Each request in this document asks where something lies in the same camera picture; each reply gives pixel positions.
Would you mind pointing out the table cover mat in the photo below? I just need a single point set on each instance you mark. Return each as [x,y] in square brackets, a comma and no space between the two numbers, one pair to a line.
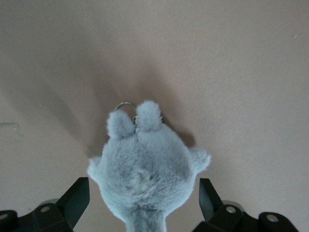
[72,48]

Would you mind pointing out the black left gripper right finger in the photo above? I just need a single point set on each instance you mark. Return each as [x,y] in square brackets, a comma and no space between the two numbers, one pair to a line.
[227,217]

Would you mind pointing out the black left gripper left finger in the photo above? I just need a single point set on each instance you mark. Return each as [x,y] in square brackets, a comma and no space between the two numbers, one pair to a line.
[53,215]

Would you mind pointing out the grey plush toy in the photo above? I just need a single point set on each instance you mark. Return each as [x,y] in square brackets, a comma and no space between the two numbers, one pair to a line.
[144,169]

